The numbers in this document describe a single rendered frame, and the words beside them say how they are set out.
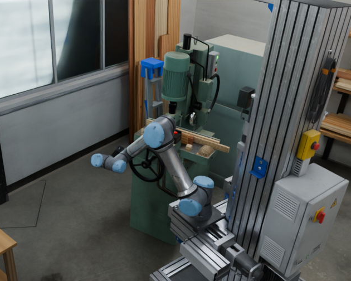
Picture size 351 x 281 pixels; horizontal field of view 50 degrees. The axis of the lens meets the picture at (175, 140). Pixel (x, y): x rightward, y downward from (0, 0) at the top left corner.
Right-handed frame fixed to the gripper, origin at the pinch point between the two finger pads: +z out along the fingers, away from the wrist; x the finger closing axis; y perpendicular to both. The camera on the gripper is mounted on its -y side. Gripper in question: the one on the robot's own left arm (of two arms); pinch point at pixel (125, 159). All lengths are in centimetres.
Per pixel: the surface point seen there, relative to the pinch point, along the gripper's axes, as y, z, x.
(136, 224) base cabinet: 57, 72, -8
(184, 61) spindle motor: -74, 10, 13
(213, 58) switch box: -87, 38, 21
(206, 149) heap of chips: -24, 32, 41
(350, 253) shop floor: 22, 137, 158
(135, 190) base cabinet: 27, 54, -11
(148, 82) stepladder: -64, 95, -53
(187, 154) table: -15.5, 30.0, 29.1
